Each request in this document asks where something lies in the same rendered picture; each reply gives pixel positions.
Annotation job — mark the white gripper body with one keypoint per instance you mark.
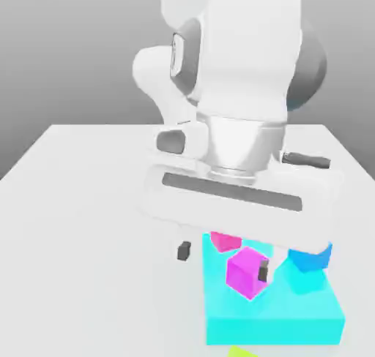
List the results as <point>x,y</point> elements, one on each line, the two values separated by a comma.
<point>228,216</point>

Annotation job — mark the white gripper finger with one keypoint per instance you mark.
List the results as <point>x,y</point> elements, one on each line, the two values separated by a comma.
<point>184,250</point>
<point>263,270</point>

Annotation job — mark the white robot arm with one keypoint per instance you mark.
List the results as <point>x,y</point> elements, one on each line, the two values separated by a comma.
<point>246,70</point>

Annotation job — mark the small magenta cube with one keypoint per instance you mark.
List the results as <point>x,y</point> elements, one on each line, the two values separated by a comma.
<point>244,272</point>

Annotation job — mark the small pink cube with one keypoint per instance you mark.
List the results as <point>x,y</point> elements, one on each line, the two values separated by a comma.
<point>224,243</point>

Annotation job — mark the small cyan cube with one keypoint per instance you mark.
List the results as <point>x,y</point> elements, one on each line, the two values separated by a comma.
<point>306,282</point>

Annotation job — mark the small blue cube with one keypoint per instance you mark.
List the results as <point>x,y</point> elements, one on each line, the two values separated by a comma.
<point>307,260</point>

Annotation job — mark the small yellow-green cube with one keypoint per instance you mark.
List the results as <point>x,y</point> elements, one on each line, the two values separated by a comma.
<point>240,352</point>

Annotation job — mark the large cyan box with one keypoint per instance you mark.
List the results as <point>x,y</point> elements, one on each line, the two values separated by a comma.
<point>272,319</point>

